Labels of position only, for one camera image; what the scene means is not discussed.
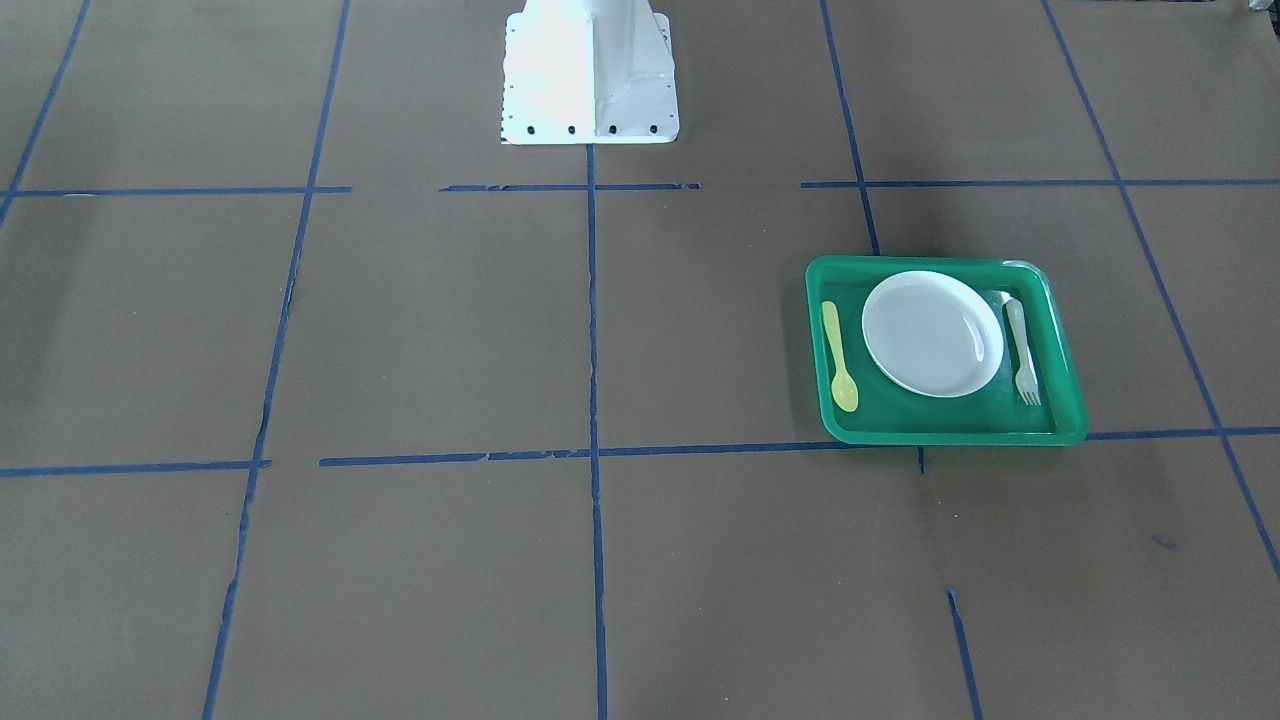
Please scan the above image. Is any white round plate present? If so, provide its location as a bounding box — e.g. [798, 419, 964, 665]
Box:
[861, 270, 1006, 398]

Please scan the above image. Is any green plastic tray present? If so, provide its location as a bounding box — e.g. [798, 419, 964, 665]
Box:
[805, 255, 1089, 447]

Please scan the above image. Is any white plastic fork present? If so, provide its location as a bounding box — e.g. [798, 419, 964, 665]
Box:
[1002, 293, 1042, 406]

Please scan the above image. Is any yellow plastic spoon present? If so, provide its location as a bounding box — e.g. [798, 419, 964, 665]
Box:
[820, 300, 860, 413]

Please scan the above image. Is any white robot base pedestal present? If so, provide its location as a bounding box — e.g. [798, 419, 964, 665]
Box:
[500, 1, 681, 146]

